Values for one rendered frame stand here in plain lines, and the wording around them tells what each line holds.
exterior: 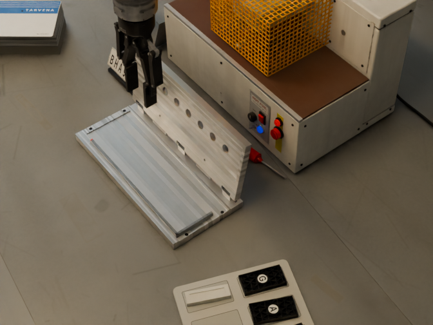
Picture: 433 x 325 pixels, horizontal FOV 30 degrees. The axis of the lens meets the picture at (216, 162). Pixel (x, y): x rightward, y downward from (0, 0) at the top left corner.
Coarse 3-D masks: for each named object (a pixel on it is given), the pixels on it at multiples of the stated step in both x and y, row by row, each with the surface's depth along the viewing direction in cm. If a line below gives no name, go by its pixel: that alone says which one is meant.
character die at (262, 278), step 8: (256, 272) 181; (264, 272) 182; (272, 272) 182; (280, 272) 182; (240, 280) 180; (248, 280) 181; (256, 280) 180; (264, 280) 180; (272, 280) 181; (280, 280) 181; (248, 288) 179; (256, 288) 179; (264, 288) 179; (272, 288) 180
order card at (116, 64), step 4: (112, 48) 226; (112, 52) 226; (116, 52) 224; (112, 56) 226; (116, 56) 225; (108, 60) 228; (112, 60) 226; (116, 60) 225; (120, 60) 223; (108, 64) 228; (112, 64) 227; (116, 64) 225; (120, 64) 224; (112, 68) 227; (116, 68) 226; (120, 68) 224; (116, 72) 226; (120, 72) 224; (124, 72) 223; (120, 76) 225; (124, 76) 223; (124, 80) 224
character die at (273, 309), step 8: (288, 296) 177; (256, 304) 176; (264, 304) 177; (272, 304) 176; (280, 304) 176; (288, 304) 176; (256, 312) 175; (264, 312) 175; (272, 312) 174; (280, 312) 175; (288, 312) 174; (296, 312) 174; (256, 320) 173; (264, 320) 173; (272, 320) 174
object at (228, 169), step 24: (168, 72) 197; (168, 96) 202; (192, 96) 191; (168, 120) 204; (192, 120) 197; (216, 120) 186; (192, 144) 198; (216, 144) 192; (240, 144) 182; (216, 168) 193; (240, 168) 185; (240, 192) 191
